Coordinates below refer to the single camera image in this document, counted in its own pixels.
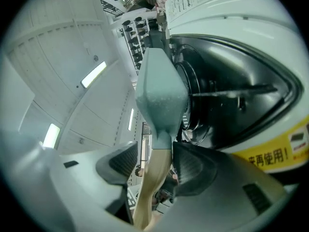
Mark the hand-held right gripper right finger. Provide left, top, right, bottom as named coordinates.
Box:
left=149, top=141, right=298, bottom=232

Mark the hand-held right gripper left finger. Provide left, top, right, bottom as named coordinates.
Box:
left=31, top=141, right=140, bottom=232

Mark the light blue square pan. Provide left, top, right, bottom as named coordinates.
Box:
left=132, top=46, right=189, bottom=232

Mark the white induction cooker black top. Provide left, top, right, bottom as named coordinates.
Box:
left=166, top=0, right=309, bottom=174

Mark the ceiling light panel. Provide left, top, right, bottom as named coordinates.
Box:
left=42, top=123, right=61, bottom=149
left=127, top=108, right=135, bottom=131
left=81, top=61, right=108, bottom=88

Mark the white display shelf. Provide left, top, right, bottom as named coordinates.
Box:
left=119, top=17, right=152, bottom=70

